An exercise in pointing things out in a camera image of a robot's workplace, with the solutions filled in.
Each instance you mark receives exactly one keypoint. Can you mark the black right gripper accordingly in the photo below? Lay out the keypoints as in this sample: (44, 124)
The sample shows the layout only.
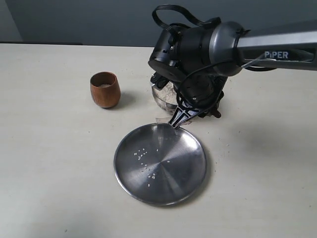
(197, 96)

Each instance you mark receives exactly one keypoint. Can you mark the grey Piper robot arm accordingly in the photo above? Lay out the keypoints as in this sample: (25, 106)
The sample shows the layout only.
(209, 56)

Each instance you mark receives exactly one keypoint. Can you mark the steel bowl of rice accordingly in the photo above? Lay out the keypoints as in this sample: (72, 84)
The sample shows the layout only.
(166, 98)

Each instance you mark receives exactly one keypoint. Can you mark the round steel plate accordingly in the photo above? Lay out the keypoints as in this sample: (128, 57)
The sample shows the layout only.
(159, 165)

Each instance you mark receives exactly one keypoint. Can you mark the brown wooden cup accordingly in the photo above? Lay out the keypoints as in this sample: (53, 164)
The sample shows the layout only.
(105, 90)

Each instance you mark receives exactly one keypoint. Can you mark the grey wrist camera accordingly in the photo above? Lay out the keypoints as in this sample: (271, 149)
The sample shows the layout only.
(163, 59)

